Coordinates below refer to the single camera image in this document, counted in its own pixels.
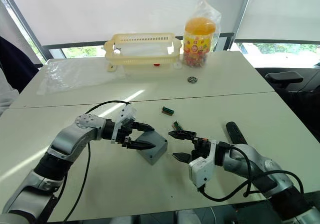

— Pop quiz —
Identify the black office chair armrest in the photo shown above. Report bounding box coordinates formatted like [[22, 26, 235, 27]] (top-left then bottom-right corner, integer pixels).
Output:
[[264, 71, 304, 88]]

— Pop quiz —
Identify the person in dark jacket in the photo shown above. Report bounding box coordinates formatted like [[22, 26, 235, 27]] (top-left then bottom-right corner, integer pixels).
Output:
[[0, 35, 40, 116]]

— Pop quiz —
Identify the grey box lid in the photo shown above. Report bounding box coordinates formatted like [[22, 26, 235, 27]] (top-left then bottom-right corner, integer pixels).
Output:
[[136, 131, 168, 159]]

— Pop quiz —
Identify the grey rounded shape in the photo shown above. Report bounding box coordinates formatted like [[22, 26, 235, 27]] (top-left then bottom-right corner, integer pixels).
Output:
[[175, 209, 201, 224]]

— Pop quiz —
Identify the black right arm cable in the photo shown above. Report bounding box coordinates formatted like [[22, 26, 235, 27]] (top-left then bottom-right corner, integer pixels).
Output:
[[198, 143, 306, 203]]

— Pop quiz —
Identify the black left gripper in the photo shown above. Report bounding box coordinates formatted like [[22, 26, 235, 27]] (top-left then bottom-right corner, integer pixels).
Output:
[[116, 118, 157, 150]]

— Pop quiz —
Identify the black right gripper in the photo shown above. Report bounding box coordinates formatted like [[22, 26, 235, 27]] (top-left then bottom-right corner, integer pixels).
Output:
[[167, 130, 212, 164]]

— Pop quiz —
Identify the clear crinkled plastic bag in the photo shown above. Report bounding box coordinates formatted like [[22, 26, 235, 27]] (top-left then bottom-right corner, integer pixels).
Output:
[[180, 0, 223, 68]]

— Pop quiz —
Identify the flat clear plastic bag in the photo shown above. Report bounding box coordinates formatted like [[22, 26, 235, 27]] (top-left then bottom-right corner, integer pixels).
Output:
[[36, 58, 126, 96]]

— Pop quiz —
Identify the candy jar with orange lid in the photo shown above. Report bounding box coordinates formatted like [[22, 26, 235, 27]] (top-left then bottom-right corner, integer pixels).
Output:
[[182, 16, 217, 67]]

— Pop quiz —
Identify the cream plastic slotted basket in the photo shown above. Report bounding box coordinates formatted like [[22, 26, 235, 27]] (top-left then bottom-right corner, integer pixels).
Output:
[[103, 32, 183, 73]]

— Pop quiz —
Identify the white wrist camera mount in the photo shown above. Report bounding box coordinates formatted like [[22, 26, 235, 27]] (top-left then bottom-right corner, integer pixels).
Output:
[[111, 104, 137, 145], [188, 140, 217, 189]]

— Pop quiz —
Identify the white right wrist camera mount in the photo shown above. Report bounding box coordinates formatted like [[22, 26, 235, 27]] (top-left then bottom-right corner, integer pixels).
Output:
[[188, 140, 217, 189]]

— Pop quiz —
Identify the grey plastic junction box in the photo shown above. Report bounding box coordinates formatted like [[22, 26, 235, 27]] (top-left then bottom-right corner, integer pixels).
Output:
[[136, 131, 169, 166]]

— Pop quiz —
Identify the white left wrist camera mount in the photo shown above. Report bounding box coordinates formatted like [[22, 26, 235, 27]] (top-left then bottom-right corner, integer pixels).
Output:
[[111, 104, 137, 145]]

